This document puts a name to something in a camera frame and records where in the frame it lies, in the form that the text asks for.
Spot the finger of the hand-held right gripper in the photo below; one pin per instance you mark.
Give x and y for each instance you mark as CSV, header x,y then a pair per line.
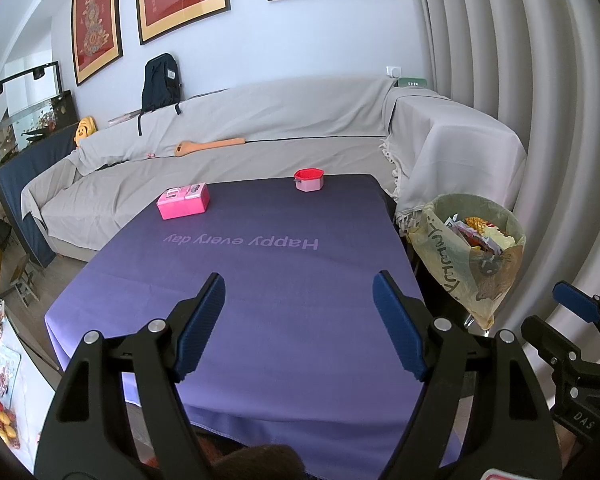
x,y
575,300
545,340

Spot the dark blue cloth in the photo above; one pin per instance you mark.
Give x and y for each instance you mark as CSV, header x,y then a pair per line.
x,y
25,180

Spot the pink box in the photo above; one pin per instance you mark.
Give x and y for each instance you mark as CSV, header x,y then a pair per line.
x,y
182,205

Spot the yellow plush toy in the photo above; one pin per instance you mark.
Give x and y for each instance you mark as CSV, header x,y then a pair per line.
x,y
85,130

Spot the green digital clock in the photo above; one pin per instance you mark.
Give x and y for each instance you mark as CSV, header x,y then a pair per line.
x,y
412,81

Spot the small wooden stool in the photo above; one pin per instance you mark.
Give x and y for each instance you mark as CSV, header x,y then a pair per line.
x,y
27,285

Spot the printed mat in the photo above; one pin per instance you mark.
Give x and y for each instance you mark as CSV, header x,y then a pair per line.
x,y
5,370

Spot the dark blue backpack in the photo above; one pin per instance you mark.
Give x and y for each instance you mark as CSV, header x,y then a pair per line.
x,y
160,80

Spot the brown fuzzy object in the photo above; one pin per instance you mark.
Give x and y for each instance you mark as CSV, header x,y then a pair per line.
x,y
265,462

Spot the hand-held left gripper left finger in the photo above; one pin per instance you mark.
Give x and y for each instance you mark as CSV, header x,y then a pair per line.
x,y
202,325

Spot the grey curtain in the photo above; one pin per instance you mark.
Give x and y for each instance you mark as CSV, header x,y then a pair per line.
x,y
530,85

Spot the narrow red framed picture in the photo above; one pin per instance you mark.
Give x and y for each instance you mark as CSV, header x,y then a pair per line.
x,y
96,25

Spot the grey covered sofa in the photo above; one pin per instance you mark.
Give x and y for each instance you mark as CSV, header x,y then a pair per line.
x,y
280,120

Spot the wooden back scratcher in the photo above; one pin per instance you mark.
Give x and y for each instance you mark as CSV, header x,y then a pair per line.
x,y
205,146

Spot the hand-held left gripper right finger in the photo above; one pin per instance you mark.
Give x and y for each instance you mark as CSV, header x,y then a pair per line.
x,y
397,325

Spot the pink container with red lid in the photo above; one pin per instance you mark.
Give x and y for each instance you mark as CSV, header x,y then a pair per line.
x,y
310,182

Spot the glass fish tank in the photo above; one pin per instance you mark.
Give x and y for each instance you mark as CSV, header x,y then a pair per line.
x,y
25,120

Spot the plate of fruit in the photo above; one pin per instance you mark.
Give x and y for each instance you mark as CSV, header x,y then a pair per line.
x,y
2,420

